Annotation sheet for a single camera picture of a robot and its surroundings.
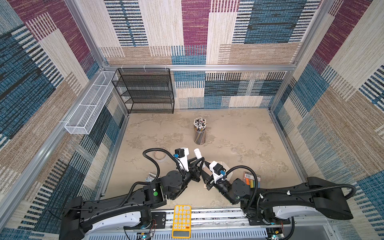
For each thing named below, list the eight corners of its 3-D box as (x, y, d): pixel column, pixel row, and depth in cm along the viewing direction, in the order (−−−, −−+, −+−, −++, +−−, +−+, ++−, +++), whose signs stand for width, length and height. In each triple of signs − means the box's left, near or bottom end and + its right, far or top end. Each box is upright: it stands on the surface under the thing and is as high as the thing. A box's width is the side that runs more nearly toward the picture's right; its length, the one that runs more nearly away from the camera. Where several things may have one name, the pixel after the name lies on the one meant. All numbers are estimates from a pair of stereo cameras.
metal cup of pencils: (193, 145, 103) (193, 127, 88) (193, 136, 108) (193, 117, 93) (205, 145, 103) (207, 127, 88) (204, 136, 108) (206, 117, 93)
